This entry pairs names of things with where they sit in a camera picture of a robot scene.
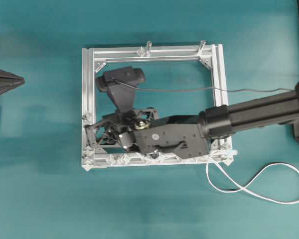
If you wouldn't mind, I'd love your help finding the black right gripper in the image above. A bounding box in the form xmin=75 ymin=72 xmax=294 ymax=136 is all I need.
xmin=84 ymin=107 xmax=159 ymax=152

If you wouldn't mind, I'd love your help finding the white cable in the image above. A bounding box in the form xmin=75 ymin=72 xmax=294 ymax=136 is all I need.
xmin=205 ymin=148 xmax=299 ymax=205

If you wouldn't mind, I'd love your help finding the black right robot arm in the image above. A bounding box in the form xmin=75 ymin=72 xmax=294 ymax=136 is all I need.
xmin=85 ymin=91 xmax=299 ymax=159

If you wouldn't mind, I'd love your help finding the middle metal pin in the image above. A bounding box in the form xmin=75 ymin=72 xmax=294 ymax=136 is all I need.
xmin=146 ymin=41 xmax=152 ymax=56

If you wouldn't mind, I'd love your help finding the end metal pin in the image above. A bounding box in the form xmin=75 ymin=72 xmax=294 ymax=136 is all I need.
xmin=197 ymin=40 xmax=206 ymax=56

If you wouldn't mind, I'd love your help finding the black camera cable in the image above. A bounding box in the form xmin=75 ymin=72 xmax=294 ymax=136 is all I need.
xmin=110 ymin=76 xmax=298 ymax=93

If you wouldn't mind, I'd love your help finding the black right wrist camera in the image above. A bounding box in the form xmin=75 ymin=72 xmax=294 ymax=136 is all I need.
xmin=96 ymin=66 xmax=146 ymax=113

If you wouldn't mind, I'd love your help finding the clear plastic cable clip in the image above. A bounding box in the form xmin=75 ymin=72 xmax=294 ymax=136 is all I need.
xmin=136 ymin=46 xmax=146 ymax=57

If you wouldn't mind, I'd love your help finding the aluminium extrusion frame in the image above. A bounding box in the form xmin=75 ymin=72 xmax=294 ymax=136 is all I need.
xmin=81 ymin=43 xmax=234 ymax=172

